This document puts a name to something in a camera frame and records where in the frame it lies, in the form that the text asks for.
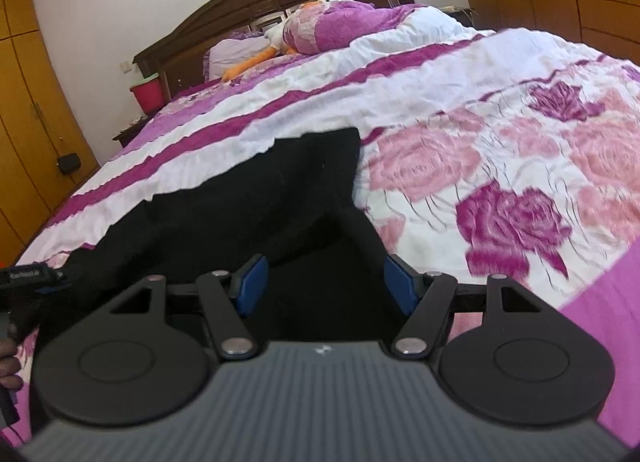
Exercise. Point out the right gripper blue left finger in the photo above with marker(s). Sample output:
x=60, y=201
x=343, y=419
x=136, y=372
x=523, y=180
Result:
x=249, y=283

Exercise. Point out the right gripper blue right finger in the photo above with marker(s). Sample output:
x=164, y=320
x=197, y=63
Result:
x=404, y=283

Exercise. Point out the black button cardigan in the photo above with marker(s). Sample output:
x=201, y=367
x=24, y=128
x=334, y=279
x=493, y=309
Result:
x=292, y=204

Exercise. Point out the left dark-skinned hand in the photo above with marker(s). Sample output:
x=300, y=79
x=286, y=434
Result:
x=9, y=365

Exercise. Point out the brown wooden wardrobe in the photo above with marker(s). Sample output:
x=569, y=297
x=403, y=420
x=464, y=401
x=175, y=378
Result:
x=37, y=126

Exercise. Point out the small black pouch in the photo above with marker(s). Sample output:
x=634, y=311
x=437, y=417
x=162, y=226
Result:
x=68, y=163

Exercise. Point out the pink floral bed cover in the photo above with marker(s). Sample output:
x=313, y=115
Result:
x=513, y=152

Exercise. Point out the dark wooden nightstand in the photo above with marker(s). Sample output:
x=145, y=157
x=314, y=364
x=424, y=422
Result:
x=125, y=136

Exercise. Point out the red plastic bucket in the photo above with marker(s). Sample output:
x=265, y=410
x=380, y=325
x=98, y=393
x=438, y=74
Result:
x=149, y=94

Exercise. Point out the dark wooden headboard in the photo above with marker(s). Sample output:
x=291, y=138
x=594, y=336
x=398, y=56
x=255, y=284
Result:
x=178, y=57

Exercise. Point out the lavender ruffled pillow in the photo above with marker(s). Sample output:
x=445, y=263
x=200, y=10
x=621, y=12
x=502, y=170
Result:
x=229, y=52

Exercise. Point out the orange white plush toy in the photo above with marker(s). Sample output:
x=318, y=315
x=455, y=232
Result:
x=278, y=41

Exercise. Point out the pink floral pillow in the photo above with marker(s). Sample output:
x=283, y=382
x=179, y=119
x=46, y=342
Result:
x=324, y=25

